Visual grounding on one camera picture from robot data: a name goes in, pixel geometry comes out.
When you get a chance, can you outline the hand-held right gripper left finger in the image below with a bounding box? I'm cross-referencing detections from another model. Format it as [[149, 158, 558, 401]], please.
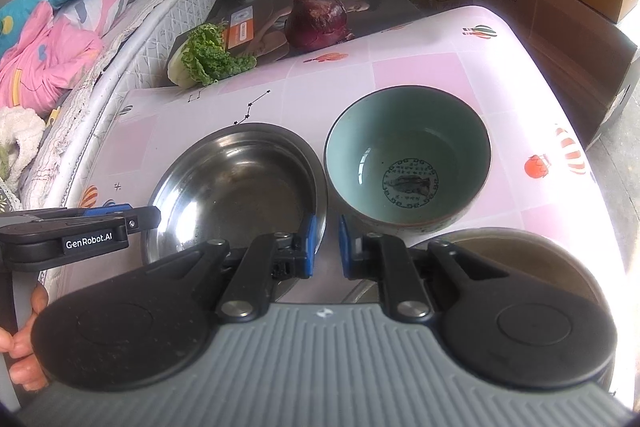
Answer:
[[177, 213, 319, 325]]

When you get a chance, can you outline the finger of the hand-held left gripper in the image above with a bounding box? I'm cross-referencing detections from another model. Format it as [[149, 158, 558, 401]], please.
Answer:
[[125, 205, 162, 234], [82, 203, 133, 217]]

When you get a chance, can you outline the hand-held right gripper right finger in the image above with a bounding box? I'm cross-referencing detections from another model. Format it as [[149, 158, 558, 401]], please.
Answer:
[[338, 214, 482, 324]]

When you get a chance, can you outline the small steel bowl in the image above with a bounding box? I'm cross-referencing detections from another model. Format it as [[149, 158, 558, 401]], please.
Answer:
[[148, 123, 329, 303]]

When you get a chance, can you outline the green ceramic bowl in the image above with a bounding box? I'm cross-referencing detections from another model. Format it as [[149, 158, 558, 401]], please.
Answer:
[[323, 85, 492, 235]]

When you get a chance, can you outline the large steel bowl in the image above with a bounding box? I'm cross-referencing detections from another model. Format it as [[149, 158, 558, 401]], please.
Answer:
[[345, 227, 618, 308]]

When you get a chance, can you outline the person's left hand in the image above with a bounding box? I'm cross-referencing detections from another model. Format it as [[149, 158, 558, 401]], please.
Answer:
[[0, 282, 51, 393]]

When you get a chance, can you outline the white fleece cloth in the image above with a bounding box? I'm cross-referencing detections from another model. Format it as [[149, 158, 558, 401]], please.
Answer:
[[0, 107, 47, 180]]

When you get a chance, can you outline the pink quilt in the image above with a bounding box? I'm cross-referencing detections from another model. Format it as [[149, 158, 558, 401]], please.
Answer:
[[0, 0, 132, 118]]

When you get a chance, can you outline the napa cabbage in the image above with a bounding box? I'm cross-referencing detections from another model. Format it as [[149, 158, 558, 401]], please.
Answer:
[[167, 23, 257, 88]]

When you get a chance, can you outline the pink printed tablecloth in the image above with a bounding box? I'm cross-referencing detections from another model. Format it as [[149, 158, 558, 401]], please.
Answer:
[[42, 5, 633, 303]]

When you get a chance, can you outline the purple cabbage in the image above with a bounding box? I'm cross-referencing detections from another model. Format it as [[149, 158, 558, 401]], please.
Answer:
[[284, 0, 352, 54]]

